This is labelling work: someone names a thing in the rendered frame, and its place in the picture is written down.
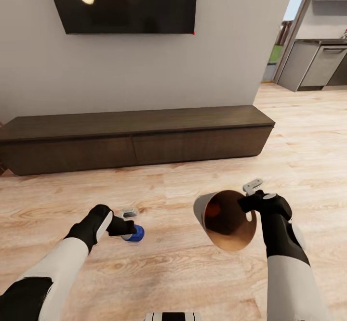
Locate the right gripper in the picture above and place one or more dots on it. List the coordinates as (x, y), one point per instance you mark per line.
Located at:
(247, 203)

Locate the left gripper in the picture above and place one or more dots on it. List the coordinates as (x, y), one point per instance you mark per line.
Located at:
(124, 228)

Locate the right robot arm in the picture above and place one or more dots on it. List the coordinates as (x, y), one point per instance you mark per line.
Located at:
(292, 291)

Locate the can of soda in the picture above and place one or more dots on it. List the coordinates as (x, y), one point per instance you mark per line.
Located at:
(212, 210)
(135, 237)

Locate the trash can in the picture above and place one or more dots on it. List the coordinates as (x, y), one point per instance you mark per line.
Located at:
(231, 231)

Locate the fixed window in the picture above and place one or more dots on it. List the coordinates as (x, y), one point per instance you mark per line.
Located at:
(285, 34)

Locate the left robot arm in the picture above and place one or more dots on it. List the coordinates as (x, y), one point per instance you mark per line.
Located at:
(41, 291)

